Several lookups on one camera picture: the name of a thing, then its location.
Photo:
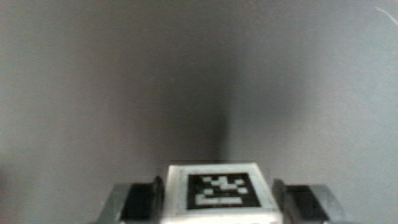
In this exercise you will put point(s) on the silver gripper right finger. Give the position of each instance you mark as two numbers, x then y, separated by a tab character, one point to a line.
308	204

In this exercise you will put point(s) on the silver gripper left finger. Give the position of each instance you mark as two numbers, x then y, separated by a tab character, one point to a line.
134	203

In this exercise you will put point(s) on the white tagged cube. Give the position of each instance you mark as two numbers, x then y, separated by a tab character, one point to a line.
217	194

